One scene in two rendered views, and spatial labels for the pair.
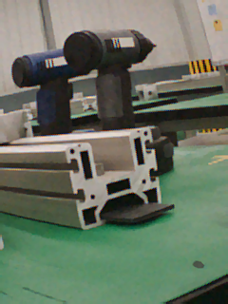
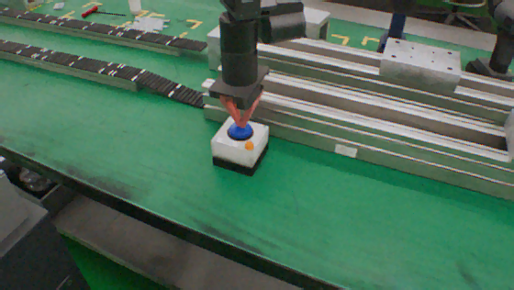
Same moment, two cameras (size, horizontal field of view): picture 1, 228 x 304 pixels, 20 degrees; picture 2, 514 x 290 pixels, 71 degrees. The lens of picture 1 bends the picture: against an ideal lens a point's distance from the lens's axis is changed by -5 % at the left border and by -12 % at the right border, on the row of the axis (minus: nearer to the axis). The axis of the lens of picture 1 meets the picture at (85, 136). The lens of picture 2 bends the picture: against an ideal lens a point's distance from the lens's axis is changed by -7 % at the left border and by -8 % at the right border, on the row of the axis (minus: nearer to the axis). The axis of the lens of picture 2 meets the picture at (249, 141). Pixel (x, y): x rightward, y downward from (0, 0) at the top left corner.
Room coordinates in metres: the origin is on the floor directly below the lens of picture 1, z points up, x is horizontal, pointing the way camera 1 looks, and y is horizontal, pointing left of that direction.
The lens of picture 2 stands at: (0.69, 0.90, 1.28)
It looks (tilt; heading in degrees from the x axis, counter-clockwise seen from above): 40 degrees down; 322
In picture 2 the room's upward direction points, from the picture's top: straight up
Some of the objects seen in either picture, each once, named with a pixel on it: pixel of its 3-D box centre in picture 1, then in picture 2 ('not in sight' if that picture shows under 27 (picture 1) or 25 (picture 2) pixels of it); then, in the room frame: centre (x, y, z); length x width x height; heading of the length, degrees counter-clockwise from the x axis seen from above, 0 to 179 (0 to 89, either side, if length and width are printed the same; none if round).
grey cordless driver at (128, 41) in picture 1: (132, 100); (495, 44); (0.97, -0.07, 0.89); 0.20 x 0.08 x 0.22; 140
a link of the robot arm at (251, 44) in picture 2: not in sight; (242, 30); (1.12, 0.58, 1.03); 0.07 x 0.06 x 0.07; 74
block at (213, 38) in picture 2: not in sight; (230, 49); (1.42, 0.39, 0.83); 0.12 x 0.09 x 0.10; 119
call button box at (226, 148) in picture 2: not in sight; (242, 141); (1.13, 0.58, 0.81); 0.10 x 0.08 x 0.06; 119
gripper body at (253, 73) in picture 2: not in sight; (240, 67); (1.13, 0.58, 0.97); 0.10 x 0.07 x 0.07; 119
